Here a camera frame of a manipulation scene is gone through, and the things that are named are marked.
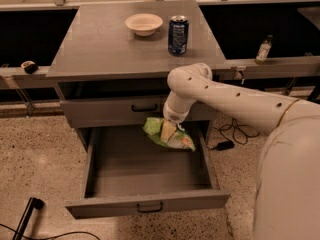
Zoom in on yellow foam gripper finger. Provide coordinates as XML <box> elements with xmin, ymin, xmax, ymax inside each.
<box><xmin>160</xmin><ymin>120</ymin><xmax>176</xmax><ymax>143</ymax></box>

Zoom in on green rice chip bag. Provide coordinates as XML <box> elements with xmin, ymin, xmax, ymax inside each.
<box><xmin>143</xmin><ymin>117</ymin><xmax>196</xmax><ymax>151</ymax></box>

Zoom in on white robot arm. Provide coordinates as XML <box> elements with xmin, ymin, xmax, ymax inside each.
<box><xmin>163</xmin><ymin>63</ymin><xmax>320</xmax><ymax>240</ymax></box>

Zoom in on grey open lower drawer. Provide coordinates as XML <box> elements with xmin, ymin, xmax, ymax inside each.
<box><xmin>66</xmin><ymin>121</ymin><xmax>230</xmax><ymax>219</ymax></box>

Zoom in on grey drawer cabinet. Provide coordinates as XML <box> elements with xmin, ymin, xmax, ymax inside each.
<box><xmin>47</xmin><ymin>0</ymin><xmax>228</xmax><ymax>146</ymax></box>

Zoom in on grey upper drawer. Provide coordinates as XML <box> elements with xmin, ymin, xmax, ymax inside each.
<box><xmin>59</xmin><ymin>91</ymin><xmax>224</xmax><ymax>129</ymax></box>

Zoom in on blue soda can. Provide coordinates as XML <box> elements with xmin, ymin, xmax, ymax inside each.
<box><xmin>168</xmin><ymin>15</ymin><xmax>189</xmax><ymax>56</ymax></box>

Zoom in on white paper bowl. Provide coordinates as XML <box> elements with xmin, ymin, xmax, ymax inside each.
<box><xmin>125</xmin><ymin>13</ymin><xmax>163</xmax><ymax>37</ymax></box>

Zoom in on clear plastic bottle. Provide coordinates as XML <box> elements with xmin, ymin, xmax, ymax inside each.
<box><xmin>255</xmin><ymin>35</ymin><xmax>273</xmax><ymax>65</ymax></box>

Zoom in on black power cable with adapter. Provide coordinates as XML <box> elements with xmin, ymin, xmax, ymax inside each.
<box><xmin>208</xmin><ymin>71</ymin><xmax>261</xmax><ymax>152</ymax></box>

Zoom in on black stand with cable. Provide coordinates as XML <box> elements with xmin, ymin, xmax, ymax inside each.
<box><xmin>0</xmin><ymin>197</ymin><xmax>101</xmax><ymax>240</ymax></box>

